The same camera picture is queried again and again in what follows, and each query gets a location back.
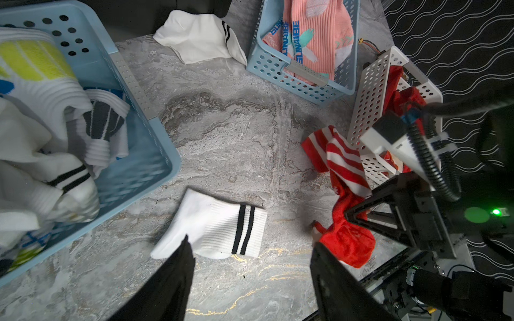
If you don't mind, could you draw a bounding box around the light blue basket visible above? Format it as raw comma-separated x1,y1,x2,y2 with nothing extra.
1,1,181,285
246,1,360,105

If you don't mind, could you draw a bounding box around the pink sock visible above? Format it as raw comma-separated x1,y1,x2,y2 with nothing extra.
262,0,354,80

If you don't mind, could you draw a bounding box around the white perforated basket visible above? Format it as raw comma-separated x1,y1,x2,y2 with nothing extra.
347,46,443,184

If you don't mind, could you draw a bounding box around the plain white sock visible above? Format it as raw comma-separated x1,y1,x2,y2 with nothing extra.
153,10,247,66

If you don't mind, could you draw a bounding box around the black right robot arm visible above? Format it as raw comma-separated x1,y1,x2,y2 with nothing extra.
345,85,513,320

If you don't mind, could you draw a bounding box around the white neon yellow sock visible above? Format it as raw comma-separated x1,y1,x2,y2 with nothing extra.
1,27,92,152

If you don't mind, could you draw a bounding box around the red christmas sock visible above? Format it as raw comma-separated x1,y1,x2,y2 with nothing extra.
381,65,427,173

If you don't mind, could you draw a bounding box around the light blue right basket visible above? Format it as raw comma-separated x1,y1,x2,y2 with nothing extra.
246,1,360,105

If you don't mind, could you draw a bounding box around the red white striped sock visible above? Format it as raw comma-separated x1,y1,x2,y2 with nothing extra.
301,125,376,268

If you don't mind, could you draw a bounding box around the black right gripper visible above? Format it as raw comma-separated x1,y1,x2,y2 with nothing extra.
344,173,457,259

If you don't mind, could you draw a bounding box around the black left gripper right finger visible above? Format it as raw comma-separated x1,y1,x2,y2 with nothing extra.
310,243,394,321

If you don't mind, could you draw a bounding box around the white grey patterned sock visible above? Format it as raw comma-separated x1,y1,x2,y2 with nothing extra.
67,88,131,179

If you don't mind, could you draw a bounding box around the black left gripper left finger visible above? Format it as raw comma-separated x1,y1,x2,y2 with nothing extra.
110,237,195,321

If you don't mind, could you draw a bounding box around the light blue left basket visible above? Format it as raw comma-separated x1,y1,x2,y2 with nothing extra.
1,1,181,285

